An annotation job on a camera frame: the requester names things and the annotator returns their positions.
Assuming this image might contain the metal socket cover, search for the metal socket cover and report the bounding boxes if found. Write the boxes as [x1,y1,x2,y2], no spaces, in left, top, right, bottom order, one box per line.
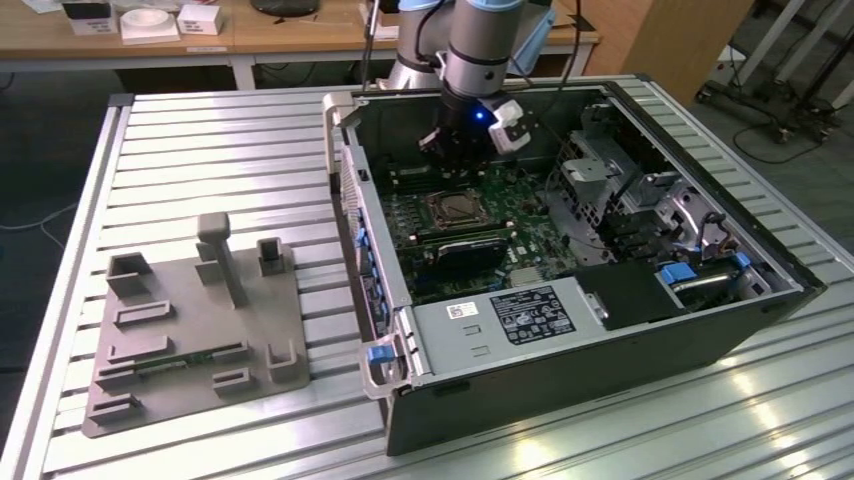
[426,189,494,231]

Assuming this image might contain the CPU socket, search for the CPU socket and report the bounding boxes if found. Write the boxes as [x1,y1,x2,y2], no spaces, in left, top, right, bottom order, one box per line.
[423,188,495,233]

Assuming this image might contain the black drive bay cover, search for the black drive bay cover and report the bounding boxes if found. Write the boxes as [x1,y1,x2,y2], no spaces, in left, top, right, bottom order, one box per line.
[576,262,692,331]

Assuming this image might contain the green RAM stick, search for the green RAM stick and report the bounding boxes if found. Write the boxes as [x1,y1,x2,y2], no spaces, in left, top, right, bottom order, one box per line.
[132,351,219,377]
[410,227,508,250]

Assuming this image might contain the grey metal drive cage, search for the grey metal drive cage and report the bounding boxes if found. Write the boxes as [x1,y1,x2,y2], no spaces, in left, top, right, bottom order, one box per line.
[546,99,675,266]

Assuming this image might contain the green motherboard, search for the green motherboard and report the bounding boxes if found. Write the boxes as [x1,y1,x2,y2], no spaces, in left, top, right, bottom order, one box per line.
[383,159,582,306]

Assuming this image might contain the black graphics card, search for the black graphics card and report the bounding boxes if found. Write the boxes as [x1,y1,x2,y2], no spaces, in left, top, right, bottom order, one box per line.
[423,234,508,281]

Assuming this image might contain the wooden desk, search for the wooden desk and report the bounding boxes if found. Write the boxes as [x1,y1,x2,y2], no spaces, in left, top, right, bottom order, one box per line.
[0,0,606,92]

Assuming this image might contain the wooden cabinet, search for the wooden cabinet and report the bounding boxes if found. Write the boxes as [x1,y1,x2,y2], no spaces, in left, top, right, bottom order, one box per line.
[579,0,753,106]

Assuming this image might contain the black round object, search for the black round object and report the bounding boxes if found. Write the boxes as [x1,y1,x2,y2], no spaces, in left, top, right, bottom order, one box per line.
[249,0,321,16]

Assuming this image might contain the silver power supply unit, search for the silver power supply unit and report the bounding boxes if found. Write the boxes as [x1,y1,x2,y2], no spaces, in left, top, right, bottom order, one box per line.
[410,277,612,376]

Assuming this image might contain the blue disk carrier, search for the blue disk carrier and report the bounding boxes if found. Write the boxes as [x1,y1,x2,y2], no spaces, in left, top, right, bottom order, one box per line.
[656,263,700,290]

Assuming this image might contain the white labelled box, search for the white labelled box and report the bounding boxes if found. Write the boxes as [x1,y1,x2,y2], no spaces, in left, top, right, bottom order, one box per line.
[175,2,225,37]

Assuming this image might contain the wheeled equipment stand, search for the wheeled equipment stand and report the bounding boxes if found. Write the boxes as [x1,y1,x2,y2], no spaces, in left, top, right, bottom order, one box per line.
[692,0,854,149]

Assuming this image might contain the black open PC case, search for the black open PC case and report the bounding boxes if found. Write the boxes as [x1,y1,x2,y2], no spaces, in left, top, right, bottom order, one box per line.
[321,74,829,457]

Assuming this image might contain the white round holder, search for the white round holder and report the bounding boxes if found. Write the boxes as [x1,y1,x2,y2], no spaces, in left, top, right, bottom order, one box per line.
[119,8,183,47]

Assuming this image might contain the grey parts rack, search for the grey parts rack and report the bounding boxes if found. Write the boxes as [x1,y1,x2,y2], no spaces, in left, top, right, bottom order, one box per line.
[79,212,315,440]

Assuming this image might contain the white box with black top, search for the white box with black top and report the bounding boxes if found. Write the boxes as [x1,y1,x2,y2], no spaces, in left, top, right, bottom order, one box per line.
[63,0,115,37]

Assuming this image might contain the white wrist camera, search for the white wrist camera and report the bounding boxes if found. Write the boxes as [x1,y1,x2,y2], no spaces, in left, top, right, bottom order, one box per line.
[486,97,540,155]

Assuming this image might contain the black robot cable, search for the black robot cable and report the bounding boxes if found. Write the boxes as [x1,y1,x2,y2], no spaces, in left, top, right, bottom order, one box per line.
[356,0,380,92]

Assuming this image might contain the black camera cable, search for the black camera cable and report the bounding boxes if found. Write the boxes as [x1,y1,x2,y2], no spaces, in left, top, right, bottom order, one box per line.
[530,0,583,149]

